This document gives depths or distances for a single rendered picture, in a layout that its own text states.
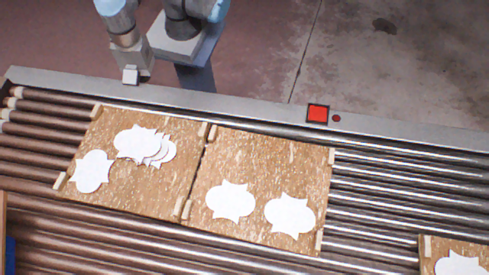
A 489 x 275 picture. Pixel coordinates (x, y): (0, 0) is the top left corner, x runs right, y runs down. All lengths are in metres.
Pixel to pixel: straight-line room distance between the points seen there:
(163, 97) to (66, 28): 1.98
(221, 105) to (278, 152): 0.28
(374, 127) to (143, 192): 0.79
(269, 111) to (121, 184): 0.55
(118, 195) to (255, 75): 1.59
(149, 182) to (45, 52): 2.12
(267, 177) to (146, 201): 0.38
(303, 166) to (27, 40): 2.61
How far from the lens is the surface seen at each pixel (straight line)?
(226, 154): 1.18
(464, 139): 1.39
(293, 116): 1.27
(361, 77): 2.62
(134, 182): 1.20
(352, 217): 1.15
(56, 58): 3.06
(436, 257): 1.17
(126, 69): 1.07
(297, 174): 1.15
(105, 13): 0.95
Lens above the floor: 1.99
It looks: 61 degrees down
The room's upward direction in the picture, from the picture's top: 5 degrees counter-clockwise
